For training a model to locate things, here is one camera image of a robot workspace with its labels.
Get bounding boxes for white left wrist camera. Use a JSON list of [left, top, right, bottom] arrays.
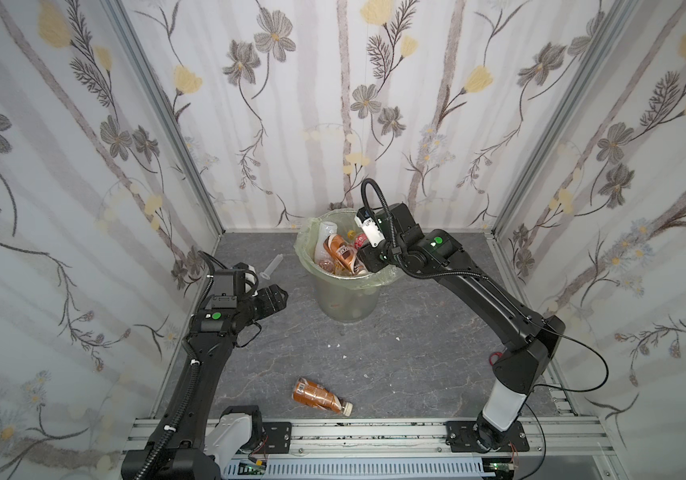
[[233, 262, 259, 284]]

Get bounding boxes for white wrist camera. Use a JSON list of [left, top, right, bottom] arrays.
[[233, 262, 259, 284], [355, 207, 386, 248]]

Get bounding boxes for green plastic waste bin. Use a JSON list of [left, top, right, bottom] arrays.
[[295, 208, 404, 323]]

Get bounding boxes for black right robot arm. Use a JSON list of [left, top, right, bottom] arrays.
[[356, 178, 565, 452]]

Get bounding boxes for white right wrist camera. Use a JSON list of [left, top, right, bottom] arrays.
[[355, 207, 386, 248]]

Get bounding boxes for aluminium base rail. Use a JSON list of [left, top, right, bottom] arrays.
[[120, 417, 620, 480]]

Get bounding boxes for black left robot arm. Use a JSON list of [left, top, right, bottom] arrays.
[[121, 251, 289, 479]]

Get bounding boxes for red handled scissors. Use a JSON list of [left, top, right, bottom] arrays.
[[488, 352, 503, 366]]

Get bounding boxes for brown bottle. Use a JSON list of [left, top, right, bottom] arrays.
[[292, 377, 353, 417], [326, 234, 360, 275]]

